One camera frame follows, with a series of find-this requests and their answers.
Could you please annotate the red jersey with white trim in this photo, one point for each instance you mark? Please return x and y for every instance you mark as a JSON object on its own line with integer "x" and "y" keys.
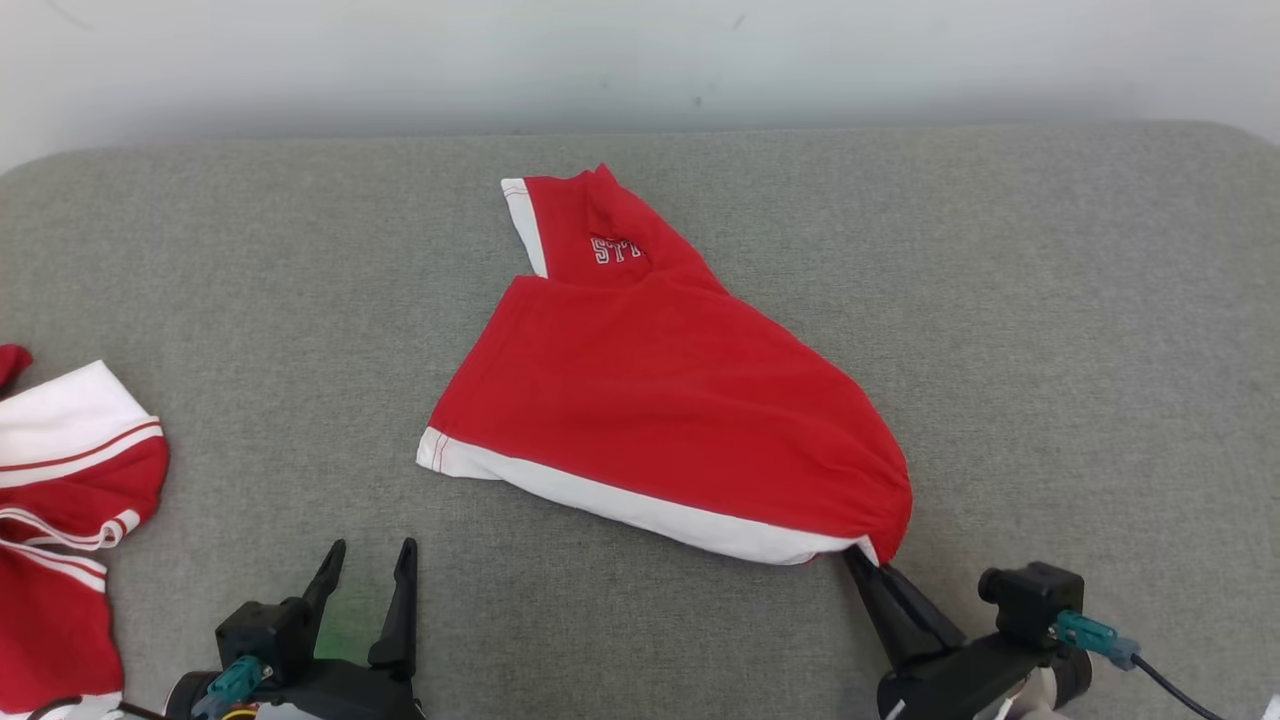
{"x": 70, "y": 480}

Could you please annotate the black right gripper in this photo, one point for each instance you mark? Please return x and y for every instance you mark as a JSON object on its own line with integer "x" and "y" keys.
{"x": 950, "y": 685}

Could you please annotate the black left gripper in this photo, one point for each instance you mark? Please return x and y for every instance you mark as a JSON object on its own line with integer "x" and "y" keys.
{"x": 340, "y": 695}

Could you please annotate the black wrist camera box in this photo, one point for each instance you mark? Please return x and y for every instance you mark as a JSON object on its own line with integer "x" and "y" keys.
{"x": 265, "y": 630}
{"x": 1035, "y": 600}

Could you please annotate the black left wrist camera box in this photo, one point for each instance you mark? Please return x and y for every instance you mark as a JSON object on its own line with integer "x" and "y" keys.
{"x": 265, "y": 630}

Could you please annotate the red shorts with white hem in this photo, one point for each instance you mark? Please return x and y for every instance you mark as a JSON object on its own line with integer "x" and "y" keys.
{"x": 650, "y": 400}

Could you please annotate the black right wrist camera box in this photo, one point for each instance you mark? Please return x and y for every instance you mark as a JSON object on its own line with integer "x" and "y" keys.
{"x": 1035, "y": 600}

